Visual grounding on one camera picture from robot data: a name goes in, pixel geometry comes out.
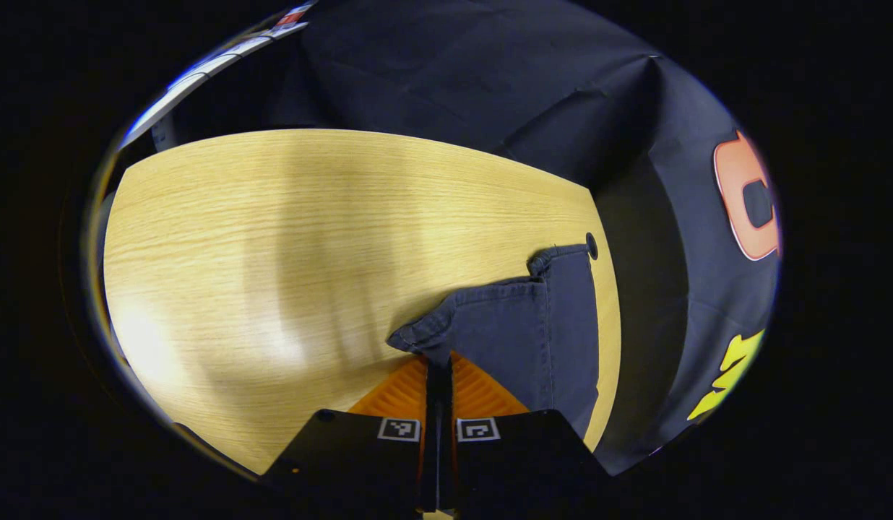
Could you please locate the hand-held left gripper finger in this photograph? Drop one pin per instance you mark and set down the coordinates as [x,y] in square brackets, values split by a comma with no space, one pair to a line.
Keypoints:
[448,433]
[432,433]

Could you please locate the dark grey jeans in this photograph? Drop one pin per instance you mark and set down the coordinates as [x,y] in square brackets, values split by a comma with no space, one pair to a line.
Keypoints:
[519,332]

